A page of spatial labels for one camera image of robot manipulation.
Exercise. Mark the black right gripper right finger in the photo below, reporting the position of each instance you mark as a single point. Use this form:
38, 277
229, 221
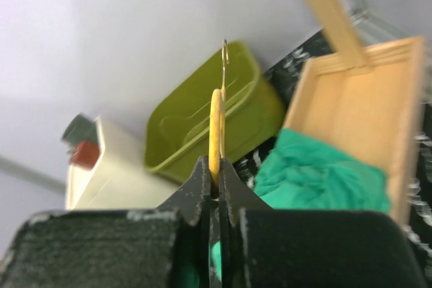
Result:
266, 247

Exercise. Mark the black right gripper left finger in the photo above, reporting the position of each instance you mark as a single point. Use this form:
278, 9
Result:
167, 246

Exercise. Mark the green tank top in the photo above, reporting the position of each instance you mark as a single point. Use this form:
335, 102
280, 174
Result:
301, 173

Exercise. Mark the yellow clothes hanger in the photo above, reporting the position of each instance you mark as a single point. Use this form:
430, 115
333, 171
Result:
217, 126

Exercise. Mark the white foam block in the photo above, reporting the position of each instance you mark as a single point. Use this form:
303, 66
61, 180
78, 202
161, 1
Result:
118, 180

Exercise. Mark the olive green plastic basket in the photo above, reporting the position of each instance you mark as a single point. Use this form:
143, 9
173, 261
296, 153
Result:
177, 132

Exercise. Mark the red brown die block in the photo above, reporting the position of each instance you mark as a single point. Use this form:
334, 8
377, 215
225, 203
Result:
85, 155

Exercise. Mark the dark green mug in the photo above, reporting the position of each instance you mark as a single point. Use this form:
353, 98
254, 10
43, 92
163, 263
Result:
80, 129

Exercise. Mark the wooden clothes rack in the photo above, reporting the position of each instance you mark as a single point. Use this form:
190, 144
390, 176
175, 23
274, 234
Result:
365, 101

